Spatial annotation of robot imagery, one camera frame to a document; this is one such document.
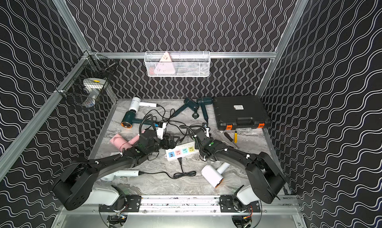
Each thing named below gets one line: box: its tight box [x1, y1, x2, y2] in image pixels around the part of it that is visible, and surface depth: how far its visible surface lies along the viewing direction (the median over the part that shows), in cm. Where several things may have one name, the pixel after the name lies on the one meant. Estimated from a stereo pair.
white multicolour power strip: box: [164, 141, 200, 161], surface depth 92 cm
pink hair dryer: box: [109, 129, 146, 152], surface depth 94 cm
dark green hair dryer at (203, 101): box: [196, 96, 213, 123], surface depth 115 cm
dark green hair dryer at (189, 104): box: [170, 98, 200, 118], surface depth 115 cm
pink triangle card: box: [153, 51, 176, 75], surface depth 92 cm
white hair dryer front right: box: [200, 162, 231, 189], surface depth 82 cm
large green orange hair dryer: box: [120, 110, 152, 129], surface depth 105 cm
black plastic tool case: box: [212, 95, 272, 131], surface depth 106 cm
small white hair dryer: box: [128, 96, 161, 111], surface depth 116 cm
